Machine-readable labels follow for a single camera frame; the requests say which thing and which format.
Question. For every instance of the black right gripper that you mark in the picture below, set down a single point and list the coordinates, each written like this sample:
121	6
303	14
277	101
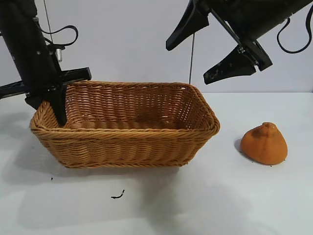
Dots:
252	17

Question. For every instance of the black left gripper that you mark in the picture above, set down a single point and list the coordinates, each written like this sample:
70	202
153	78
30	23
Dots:
31	61

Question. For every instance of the orange fruit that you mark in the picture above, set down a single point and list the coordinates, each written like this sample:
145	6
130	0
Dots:
264	147

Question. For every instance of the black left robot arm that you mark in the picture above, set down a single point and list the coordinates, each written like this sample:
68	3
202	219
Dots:
14	14

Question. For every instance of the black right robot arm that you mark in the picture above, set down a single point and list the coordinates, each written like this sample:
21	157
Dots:
305	3

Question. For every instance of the woven wicker basket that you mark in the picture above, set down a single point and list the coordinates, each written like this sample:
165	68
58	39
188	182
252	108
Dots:
122	147

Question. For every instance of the small black scrap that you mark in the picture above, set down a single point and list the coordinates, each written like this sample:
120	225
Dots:
118	196

